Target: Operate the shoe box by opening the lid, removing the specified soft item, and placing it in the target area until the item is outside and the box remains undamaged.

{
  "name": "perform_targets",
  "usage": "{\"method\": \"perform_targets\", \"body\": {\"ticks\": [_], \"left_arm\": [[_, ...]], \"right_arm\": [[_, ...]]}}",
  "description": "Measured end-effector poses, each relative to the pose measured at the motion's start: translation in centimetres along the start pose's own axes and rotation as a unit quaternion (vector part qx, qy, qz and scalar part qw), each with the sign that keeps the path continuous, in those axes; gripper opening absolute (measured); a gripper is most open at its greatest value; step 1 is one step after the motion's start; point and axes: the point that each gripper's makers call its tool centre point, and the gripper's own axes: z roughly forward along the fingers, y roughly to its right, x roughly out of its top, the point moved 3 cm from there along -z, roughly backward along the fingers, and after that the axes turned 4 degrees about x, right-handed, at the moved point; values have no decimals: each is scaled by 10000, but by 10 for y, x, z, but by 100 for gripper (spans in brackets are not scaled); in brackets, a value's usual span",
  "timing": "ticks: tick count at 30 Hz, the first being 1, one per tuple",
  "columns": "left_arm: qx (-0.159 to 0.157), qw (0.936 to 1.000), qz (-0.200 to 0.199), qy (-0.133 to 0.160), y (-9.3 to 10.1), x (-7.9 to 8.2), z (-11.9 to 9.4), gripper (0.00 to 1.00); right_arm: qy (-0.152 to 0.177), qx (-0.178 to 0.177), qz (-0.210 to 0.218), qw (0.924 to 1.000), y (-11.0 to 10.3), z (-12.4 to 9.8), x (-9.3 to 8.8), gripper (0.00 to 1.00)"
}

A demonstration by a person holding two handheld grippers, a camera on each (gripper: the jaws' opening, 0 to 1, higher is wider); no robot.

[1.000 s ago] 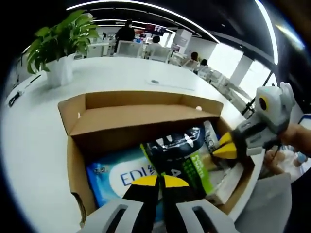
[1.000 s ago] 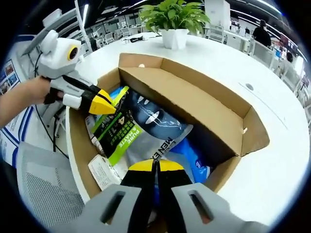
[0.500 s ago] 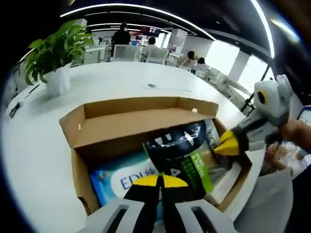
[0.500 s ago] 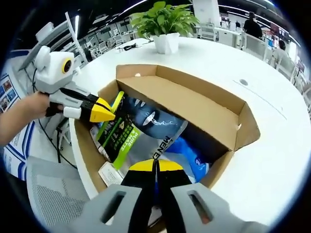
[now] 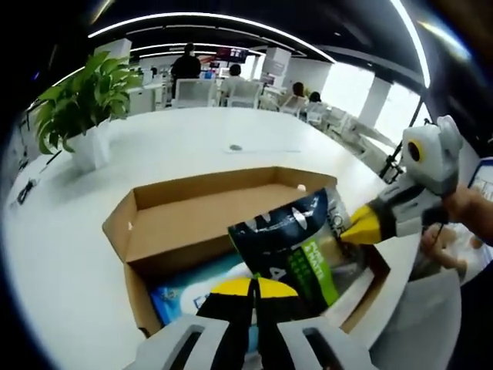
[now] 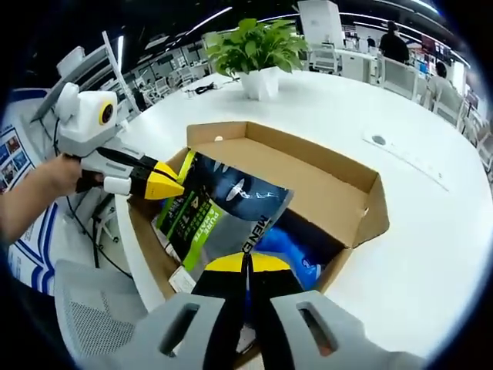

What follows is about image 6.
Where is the red wall display screen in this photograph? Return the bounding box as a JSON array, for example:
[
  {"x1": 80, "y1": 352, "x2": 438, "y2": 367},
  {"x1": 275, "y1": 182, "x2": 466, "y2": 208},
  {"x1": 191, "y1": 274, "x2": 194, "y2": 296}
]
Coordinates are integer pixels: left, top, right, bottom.
[{"x1": 421, "y1": 34, "x2": 451, "y2": 59}]

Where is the black coiled cable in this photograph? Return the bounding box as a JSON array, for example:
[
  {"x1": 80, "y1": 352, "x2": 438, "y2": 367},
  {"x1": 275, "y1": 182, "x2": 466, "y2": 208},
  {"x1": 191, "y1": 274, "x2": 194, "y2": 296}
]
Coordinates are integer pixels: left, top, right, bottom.
[{"x1": 188, "y1": 82, "x2": 220, "y2": 96}]

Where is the blue white wet wipes pack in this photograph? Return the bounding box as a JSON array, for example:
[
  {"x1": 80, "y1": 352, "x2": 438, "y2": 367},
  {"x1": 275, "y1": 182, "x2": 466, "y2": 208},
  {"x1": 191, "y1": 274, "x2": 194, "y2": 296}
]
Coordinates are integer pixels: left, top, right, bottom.
[{"x1": 253, "y1": 227, "x2": 327, "y2": 292}]

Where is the person's left hand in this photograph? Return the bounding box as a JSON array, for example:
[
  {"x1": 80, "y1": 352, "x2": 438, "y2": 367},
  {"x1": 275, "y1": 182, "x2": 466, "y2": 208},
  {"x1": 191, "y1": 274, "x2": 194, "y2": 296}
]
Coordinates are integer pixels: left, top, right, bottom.
[{"x1": 42, "y1": 153, "x2": 105, "y2": 197}]

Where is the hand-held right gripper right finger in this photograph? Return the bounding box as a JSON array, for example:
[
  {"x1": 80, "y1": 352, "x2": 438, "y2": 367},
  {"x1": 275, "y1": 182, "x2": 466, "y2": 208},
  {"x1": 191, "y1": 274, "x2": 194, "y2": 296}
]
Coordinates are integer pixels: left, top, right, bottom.
[{"x1": 248, "y1": 253, "x2": 427, "y2": 370}]

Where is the brown cardboard shoe box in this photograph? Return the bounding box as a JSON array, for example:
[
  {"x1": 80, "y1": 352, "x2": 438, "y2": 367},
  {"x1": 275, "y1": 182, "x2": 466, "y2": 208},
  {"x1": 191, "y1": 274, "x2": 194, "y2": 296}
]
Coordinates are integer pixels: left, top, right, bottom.
[{"x1": 126, "y1": 121, "x2": 391, "y2": 370}]

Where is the grey metal shelving rack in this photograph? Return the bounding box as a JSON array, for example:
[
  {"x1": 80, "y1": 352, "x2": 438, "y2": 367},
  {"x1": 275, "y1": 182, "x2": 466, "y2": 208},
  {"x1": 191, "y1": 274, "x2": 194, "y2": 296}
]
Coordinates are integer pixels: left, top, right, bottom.
[{"x1": 29, "y1": 32, "x2": 142, "y2": 124}]

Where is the group of white office chairs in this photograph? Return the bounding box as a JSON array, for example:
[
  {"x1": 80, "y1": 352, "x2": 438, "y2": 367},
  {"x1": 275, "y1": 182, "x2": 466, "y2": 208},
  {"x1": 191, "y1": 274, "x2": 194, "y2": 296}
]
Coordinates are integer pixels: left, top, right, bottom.
[{"x1": 307, "y1": 40, "x2": 493, "y2": 170}]

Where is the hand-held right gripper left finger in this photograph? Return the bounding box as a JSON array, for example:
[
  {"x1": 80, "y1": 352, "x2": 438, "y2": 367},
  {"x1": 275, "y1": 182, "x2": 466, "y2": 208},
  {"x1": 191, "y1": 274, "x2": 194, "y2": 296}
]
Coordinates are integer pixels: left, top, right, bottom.
[{"x1": 130, "y1": 253, "x2": 248, "y2": 370}]

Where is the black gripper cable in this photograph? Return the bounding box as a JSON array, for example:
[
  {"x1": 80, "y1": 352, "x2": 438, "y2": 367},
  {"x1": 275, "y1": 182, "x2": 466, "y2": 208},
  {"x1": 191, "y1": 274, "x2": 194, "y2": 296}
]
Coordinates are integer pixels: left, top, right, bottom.
[{"x1": 53, "y1": 115, "x2": 134, "y2": 278}]

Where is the dark soft pouch green edge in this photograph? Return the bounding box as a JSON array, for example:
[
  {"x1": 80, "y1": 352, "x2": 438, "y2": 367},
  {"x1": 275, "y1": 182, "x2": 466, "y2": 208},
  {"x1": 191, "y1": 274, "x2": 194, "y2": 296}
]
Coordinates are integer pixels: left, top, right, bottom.
[{"x1": 156, "y1": 150, "x2": 296, "y2": 271}]

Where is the grey mesh office chair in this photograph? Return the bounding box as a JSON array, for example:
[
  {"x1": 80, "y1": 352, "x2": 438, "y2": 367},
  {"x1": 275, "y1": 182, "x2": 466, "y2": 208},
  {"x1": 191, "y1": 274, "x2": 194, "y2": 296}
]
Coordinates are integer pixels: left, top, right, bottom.
[{"x1": 53, "y1": 258, "x2": 170, "y2": 370}]

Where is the green potted plant white pot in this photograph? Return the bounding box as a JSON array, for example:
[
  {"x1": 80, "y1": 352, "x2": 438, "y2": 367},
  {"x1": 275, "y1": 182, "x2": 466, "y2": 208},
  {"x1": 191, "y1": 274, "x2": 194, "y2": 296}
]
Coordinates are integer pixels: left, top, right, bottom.
[{"x1": 206, "y1": 18, "x2": 311, "y2": 100}]

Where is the white table socket panel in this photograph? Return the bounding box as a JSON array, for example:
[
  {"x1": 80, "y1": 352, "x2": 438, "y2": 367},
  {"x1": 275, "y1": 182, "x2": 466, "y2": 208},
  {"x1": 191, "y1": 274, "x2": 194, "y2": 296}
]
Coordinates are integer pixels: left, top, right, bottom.
[{"x1": 361, "y1": 130, "x2": 451, "y2": 192}]

